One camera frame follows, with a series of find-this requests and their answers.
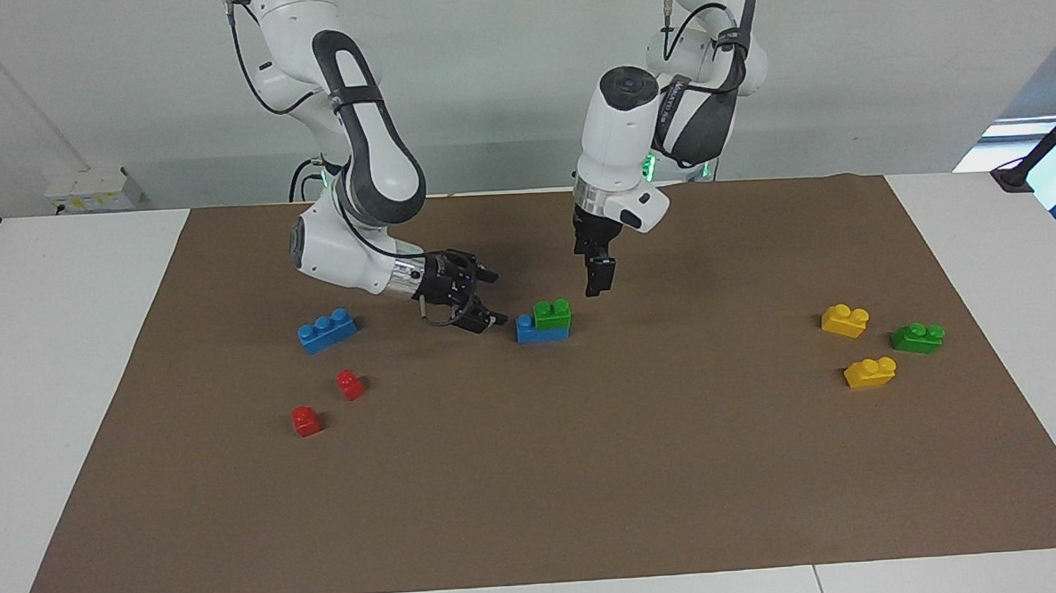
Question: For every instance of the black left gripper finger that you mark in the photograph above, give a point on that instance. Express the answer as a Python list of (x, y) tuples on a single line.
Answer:
[(591, 280), (605, 275)]

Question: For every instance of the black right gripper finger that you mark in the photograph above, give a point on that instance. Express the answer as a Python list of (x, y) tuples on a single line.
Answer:
[(483, 319), (478, 272)]

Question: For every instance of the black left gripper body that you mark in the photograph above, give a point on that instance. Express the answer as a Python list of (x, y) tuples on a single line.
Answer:
[(597, 235)]

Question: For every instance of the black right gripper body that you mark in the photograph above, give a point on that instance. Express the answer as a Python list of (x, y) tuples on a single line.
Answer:
[(443, 282)]

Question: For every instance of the blue three-stud block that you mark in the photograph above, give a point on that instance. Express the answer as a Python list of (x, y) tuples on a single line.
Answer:
[(326, 332), (530, 332)]

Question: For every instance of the light green two-stud block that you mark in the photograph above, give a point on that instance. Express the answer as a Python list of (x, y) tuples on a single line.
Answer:
[(553, 317)]

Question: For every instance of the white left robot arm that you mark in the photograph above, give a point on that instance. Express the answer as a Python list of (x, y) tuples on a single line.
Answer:
[(619, 141)]

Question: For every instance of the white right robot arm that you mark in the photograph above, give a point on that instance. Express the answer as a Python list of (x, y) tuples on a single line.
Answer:
[(370, 152)]

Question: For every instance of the small red block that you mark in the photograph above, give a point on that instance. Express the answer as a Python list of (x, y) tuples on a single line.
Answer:
[(305, 422), (350, 386)]

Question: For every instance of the yellow two-stud block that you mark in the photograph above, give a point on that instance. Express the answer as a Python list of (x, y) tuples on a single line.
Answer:
[(844, 322), (869, 374)]

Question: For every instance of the dark green two-stud block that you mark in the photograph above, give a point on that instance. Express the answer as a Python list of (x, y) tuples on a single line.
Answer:
[(918, 339)]

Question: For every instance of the brown table mat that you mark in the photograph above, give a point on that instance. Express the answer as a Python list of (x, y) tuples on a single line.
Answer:
[(536, 474)]

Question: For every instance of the white power strip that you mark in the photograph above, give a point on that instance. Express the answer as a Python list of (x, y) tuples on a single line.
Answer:
[(96, 191)]

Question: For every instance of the black camera stand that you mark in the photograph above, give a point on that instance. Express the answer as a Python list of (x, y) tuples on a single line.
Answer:
[(1043, 151)]

